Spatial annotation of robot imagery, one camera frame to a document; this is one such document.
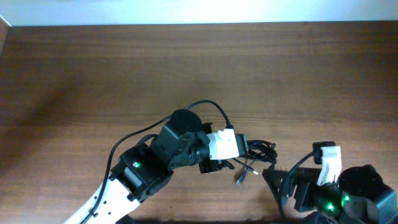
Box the thick black HDMI cable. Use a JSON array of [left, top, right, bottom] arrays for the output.
[[245, 139, 278, 186]]

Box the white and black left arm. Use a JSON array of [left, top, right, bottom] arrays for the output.
[[66, 109, 239, 224]]

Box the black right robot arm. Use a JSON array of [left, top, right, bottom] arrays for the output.
[[279, 164, 397, 224]]

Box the black left camera cable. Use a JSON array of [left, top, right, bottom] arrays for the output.
[[79, 99, 234, 224]]

